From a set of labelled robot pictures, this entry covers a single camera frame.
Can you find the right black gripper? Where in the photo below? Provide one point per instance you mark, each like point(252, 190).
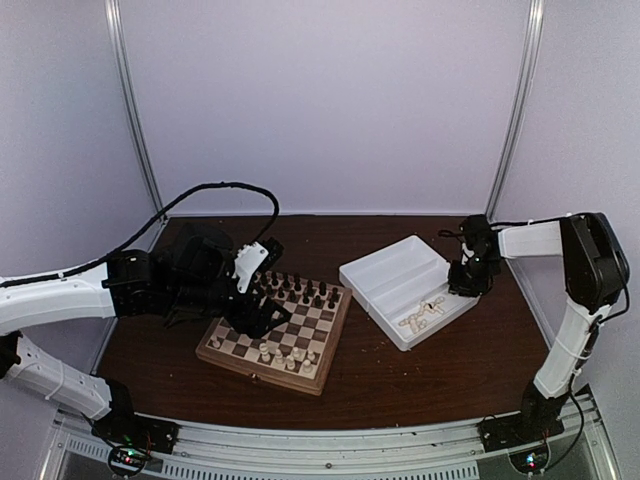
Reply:
point(456, 282)

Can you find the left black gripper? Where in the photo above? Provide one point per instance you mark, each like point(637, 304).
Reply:
point(257, 327)

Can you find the front aluminium rail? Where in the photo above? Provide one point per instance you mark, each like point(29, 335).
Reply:
point(451, 450)

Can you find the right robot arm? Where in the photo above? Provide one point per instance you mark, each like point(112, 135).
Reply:
point(596, 274)

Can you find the white plastic tray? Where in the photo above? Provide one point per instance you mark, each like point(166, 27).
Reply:
point(390, 283)

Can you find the right aluminium frame post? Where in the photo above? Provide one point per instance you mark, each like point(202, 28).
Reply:
point(527, 70)

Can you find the dark bishop right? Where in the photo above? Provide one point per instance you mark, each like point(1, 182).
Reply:
point(310, 286)

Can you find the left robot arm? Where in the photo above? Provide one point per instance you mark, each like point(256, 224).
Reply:
point(201, 275)

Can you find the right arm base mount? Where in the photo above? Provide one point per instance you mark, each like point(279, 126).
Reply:
point(520, 433)

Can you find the white tall piece carried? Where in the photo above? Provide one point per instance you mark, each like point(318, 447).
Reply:
point(265, 353)

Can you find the wooden chess board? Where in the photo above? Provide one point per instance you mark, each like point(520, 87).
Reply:
point(310, 328)

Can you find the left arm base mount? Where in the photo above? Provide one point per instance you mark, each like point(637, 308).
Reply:
point(123, 426)

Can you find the pile of white chess pieces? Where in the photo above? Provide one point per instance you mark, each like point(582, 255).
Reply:
point(427, 311)

